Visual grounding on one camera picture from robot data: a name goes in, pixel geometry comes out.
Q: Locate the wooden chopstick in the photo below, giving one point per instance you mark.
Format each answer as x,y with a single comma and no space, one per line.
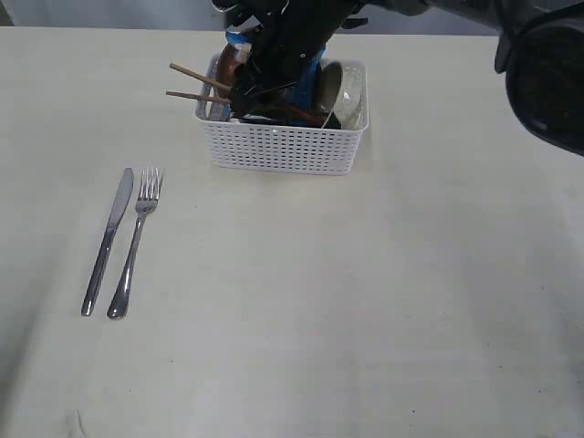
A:
197,97
192,74

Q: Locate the brown wooden spoon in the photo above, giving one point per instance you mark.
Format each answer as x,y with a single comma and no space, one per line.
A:
313,120

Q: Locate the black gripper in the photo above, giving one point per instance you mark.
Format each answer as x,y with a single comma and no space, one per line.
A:
290,35

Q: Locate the blue chips bag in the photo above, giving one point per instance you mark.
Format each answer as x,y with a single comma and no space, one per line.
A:
301,95

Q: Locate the silver fork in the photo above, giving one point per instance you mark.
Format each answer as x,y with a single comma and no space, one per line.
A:
147,202

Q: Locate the upper wooden chopstick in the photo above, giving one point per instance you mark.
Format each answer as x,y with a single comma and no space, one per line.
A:
192,74

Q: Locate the lower wooden chopstick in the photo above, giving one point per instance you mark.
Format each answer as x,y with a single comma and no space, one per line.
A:
197,97

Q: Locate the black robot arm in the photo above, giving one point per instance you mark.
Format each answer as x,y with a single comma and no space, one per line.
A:
539,50

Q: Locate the silver table knife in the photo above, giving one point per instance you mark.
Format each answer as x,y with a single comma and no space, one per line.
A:
117,211

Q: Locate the grey ceramic bowl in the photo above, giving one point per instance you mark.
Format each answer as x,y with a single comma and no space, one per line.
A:
340,95

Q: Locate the brown wooden plate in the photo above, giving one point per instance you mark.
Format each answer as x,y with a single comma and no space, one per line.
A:
227,64

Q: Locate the white plastic woven basket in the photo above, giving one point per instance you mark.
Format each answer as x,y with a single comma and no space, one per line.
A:
284,149

